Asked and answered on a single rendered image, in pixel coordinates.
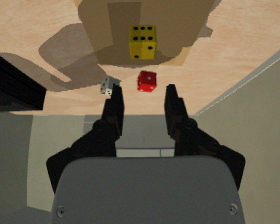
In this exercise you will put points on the tan flat mat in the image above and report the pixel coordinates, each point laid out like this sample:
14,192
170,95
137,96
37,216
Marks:
107,24

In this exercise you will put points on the white die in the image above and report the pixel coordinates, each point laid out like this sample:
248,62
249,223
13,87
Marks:
107,85

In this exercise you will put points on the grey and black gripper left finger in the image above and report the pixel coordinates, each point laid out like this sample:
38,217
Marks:
101,139

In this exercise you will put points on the yellow die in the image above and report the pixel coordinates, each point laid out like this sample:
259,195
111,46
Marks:
142,41

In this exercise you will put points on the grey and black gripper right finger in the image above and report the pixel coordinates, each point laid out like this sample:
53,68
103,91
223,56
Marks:
194,141

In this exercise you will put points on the red die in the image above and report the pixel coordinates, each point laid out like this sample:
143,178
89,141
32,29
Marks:
146,81

